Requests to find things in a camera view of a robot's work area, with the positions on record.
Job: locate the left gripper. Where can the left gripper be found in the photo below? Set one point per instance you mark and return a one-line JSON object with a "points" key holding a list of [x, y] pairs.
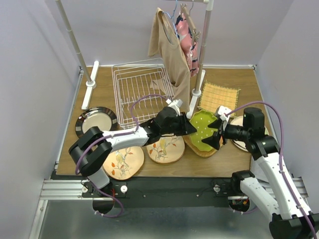
{"points": [[186, 127]]}

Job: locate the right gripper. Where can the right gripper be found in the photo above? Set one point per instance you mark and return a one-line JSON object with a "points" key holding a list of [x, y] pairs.
{"points": [[214, 140]]}

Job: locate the green polka dot plate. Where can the green polka dot plate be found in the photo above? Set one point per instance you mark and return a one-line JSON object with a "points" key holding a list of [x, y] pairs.
{"points": [[200, 120]]}

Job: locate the orange woven bamboo tray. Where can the orange woven bamboo tray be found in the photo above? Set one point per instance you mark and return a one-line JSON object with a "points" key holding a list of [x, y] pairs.
{"points": [[204, 154]]}

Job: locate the green yellow woven mat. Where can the green yellow woven mat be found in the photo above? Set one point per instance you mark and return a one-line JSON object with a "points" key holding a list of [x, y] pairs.
{"points": [[214, 96]]}

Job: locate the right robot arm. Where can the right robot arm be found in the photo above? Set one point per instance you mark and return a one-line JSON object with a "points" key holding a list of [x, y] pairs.
{"points": [[288, 214]]}

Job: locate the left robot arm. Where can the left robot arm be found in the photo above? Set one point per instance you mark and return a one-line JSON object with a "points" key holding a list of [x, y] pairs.
{"points": [[91, 150]]}

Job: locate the white clothes rack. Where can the white clothes rack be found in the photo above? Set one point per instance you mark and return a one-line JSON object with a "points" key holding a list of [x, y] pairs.
{"points": [[91, 77]]}

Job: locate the white leaf pattern plate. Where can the white leaf pattern plate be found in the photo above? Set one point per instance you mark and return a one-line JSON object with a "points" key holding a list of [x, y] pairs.
{"points": [[238, 121]]}

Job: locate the right bird pattern plate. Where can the right bird pattern plate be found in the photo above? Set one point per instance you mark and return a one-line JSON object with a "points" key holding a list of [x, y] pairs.
{"points": [[166, 150]]}

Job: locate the bird pattern plate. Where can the bird pattern plate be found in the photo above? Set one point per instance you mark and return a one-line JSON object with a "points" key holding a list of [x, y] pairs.
{"points": [[124, 163], [166, 150]]}

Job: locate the grey folded cloth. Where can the grey folded cloth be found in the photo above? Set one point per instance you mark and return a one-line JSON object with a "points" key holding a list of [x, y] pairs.
{"points": [[257, 171]]}

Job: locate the left bird pattern plate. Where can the left bird pattern plate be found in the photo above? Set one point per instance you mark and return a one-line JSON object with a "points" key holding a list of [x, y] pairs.
{"points": [[124, 163]]}

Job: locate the black rimmed striped plate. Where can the black rimmed striped plate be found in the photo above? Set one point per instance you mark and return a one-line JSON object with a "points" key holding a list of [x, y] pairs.
{"points": [[102, 117]]}

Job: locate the beige t-shirt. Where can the beige t-shirt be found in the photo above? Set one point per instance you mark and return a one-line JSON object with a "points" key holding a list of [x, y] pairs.
{"points": [[164, 42]]}

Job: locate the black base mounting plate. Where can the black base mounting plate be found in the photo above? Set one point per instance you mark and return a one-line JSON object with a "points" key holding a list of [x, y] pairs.
{"points": [[171, 192]]}

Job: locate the pink patterned garment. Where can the pink patterned garment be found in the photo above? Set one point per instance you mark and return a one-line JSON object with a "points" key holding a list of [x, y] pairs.
{"points": [[190, 49]]}

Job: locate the wooden clip hanger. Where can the wooden clip hanger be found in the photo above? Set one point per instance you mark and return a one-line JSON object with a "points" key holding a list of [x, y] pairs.
{"points": [[184, 11]]}

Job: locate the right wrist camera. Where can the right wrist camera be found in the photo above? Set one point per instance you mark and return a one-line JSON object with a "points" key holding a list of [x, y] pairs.
{"points": [[222, 113]]}

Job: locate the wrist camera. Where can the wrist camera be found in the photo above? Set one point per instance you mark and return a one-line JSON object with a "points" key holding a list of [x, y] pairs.
{"points": [[175, 104], [222, 113]]}

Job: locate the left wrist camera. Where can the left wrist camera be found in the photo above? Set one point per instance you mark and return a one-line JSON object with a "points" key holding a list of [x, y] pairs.
{"points": [[175, 104]]}

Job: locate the white wire dish rack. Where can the white wire dish rack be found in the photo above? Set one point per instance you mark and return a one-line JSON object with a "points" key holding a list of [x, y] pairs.
{"points": [[140, 90]]}

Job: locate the blue wire hanger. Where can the blue wire hanger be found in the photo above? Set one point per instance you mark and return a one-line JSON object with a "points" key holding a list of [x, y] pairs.
{"points": [[172, 17]]}

